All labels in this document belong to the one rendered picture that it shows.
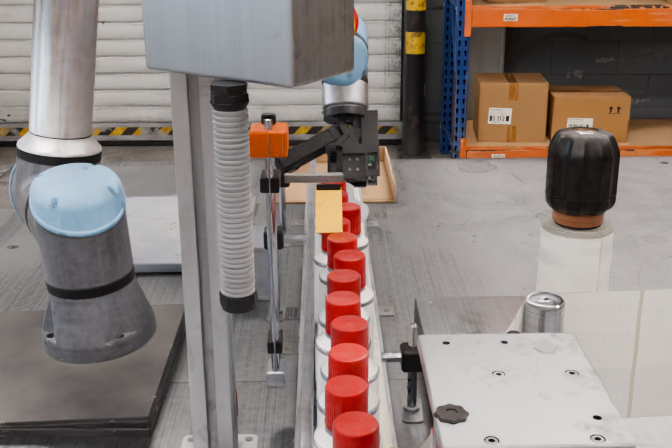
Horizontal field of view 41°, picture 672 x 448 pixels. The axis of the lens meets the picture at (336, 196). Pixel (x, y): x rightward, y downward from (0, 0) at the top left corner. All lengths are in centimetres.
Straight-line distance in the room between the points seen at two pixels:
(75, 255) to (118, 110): 442
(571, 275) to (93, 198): 59
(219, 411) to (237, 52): 42
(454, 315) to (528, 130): 367
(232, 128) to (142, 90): 477
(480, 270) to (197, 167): 75
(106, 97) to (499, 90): 233
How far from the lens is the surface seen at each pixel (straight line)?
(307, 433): 86
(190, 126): 90
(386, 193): 192
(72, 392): 118
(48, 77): 128
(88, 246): 118
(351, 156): 140
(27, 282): 158
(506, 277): 153
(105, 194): 117
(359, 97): 142
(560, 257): 108
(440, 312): 128
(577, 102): 491
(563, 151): 105
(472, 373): 59
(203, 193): 92
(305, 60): 75
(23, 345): 131
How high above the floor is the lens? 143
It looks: 18 degrees down
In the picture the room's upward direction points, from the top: straight up
